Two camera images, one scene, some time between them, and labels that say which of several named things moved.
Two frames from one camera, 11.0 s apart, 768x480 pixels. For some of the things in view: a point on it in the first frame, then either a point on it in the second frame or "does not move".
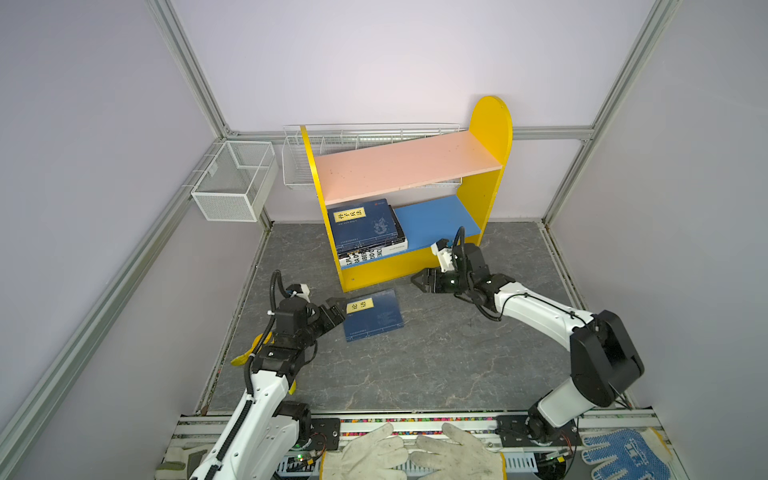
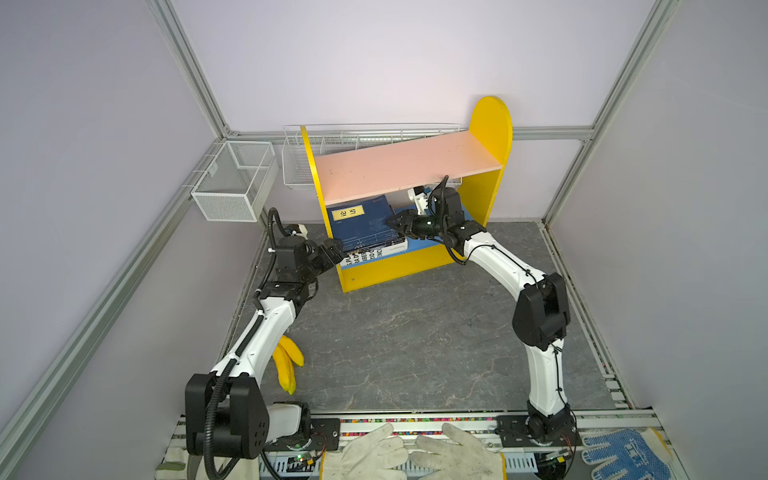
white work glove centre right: x=465 y=460 does not move
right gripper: x=429 y=273 -> x=407 y=229
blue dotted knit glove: x=640 y=455 does not move
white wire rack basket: x=329 y=139 does not move
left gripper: x=338 y=314 -> x=336 y=255
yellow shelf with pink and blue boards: x=473 y=159 does not move
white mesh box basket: x=237 y=182 does not move
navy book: x=370 y=314 -> x=362 y=222
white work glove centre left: x=367 y=455 does not move
